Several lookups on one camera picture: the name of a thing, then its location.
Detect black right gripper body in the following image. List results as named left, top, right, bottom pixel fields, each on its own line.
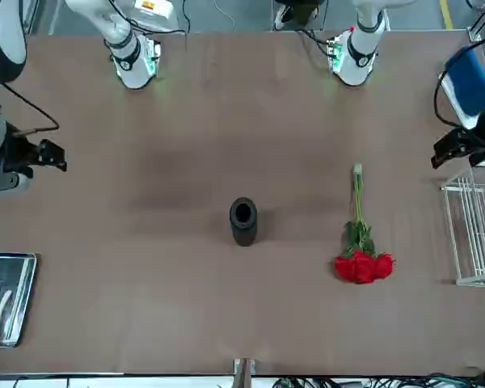
left=2, top=125, right=41, bottom=179

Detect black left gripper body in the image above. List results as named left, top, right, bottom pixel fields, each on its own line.
left=462, top=127, right=485, bottom=167

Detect red rose bouquet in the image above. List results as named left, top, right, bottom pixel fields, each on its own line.
left=333, top=162, right=396, bottom=285

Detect black ribbed vase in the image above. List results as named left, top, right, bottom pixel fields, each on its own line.
left=229, top=196, right=259, bottom=248

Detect blue padded white stand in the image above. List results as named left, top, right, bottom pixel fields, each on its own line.
left=438, top=44, right=485, bottom=131

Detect steel instrument tray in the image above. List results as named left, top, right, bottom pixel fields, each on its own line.
left=0, top=252, right=39, bottom=348

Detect steel tweezers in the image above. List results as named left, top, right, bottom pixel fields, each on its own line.
left=2, top=258, right=30, bottom=340

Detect white box yellow label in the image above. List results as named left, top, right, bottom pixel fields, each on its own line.
left=133, top=0, right=175, bottom=21

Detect person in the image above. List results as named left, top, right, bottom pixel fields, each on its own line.
left=273, top=0, right=324, bottom=32

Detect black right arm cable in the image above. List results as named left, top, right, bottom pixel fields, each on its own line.
left=0, top=82, right=61, bottom=137

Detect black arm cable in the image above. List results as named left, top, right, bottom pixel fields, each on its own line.
left=433, top=34, right=485, bottom=130
left=0, top=82, right=61, bottom=137

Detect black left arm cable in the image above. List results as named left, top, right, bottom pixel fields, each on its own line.
left=433, top=34, right=485, bottom=130

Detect aluminium frame post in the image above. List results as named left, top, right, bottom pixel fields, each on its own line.
left=466, top=0, right=485, bottom=41
left=22, top=0, right=40, bottom=37

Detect white wire rack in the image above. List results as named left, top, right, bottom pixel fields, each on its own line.
left=440, top=167, right=485, bottom=288

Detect black right base cable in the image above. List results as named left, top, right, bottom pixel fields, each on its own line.
left=107, top=0, right=188, bottom=52

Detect black base cable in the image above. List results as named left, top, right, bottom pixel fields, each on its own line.
left=107, top=0, right=188, bottom=52
left=297, top=27, right=336, bottom=56

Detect black left base cable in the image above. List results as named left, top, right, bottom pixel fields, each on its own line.
left=297, top=27, right=336, bottom=56

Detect thin white cable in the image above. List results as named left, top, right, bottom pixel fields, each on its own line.
left=213, top=0, right=235, bottom=30

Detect black floor cable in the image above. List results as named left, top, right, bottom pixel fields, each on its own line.
left=274, top=365, right=485, bottom=388

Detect metal camera bracket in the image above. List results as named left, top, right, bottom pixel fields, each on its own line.
left=232, top=357, right=258, bottom=388

